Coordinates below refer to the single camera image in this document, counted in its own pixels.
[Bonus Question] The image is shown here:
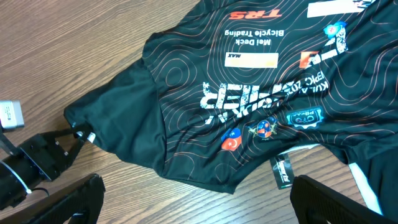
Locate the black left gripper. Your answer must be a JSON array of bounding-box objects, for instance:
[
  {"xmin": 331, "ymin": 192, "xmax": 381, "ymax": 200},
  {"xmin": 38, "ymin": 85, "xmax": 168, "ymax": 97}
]
[{"xmin": 19, "ymin": 124, "xmax": 92, "ymax": 181}]

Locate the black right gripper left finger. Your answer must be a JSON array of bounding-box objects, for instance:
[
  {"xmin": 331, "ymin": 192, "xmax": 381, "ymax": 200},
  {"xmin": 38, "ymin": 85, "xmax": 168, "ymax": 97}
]
[{"xmin": 1, "ymin": 174, "xmax": 105, "ymax": 224}]

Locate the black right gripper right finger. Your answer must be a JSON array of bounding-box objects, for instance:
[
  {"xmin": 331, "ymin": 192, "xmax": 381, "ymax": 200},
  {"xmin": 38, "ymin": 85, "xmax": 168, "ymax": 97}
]
[{"xmin": 290, "ymin": 175, "xmax": 395, "ymax": 224}]

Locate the black printed cycling jersey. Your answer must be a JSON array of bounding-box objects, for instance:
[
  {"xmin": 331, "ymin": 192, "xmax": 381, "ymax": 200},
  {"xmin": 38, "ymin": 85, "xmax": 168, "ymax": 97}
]
[{"xmin": 64, "ymin": 0, "xmax": 397, "ymax": 220}]

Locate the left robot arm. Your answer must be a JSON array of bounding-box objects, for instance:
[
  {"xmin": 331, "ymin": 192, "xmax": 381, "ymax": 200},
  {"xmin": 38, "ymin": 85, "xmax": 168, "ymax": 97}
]
[{"xmin": 1, "ymin": 124, "xmax": 91, "ymax": 210}]

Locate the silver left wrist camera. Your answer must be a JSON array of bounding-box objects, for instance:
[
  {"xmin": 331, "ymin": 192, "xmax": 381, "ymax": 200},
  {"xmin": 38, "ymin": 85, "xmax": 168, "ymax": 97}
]
[{"xmin": 0, "ymin": 100, "xmax": 24, "ymax": 129}]

